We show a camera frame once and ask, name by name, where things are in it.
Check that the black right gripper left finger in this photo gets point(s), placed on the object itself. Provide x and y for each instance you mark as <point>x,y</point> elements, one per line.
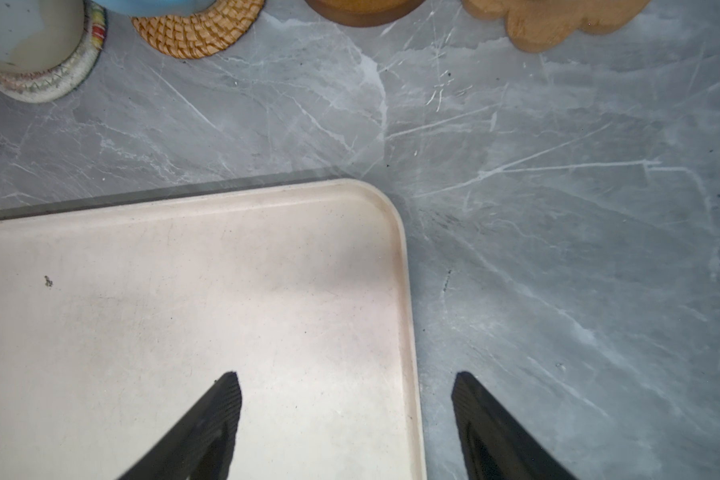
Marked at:
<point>201,444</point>

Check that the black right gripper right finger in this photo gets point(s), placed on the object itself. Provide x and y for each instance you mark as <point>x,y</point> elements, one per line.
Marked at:
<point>493,443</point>

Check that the rattan round coaster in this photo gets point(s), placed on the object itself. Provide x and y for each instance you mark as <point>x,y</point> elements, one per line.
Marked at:
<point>201,34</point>

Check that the light blue mug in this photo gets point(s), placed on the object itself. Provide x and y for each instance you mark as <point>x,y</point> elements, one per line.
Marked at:
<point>154,8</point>

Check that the white speckled mug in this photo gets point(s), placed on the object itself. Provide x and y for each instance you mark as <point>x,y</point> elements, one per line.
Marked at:
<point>36,35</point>

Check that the dark wooden round coaster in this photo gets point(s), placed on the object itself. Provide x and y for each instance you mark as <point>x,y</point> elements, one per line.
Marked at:
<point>363,13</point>

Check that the multicolour woven coaster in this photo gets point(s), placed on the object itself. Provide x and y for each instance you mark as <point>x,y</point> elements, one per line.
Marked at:
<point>56,82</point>

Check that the paw shaped cork coaster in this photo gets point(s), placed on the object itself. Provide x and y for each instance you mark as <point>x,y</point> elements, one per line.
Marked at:
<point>537,26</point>

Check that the beige serving tray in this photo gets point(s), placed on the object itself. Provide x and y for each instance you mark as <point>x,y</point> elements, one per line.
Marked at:
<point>115,321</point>

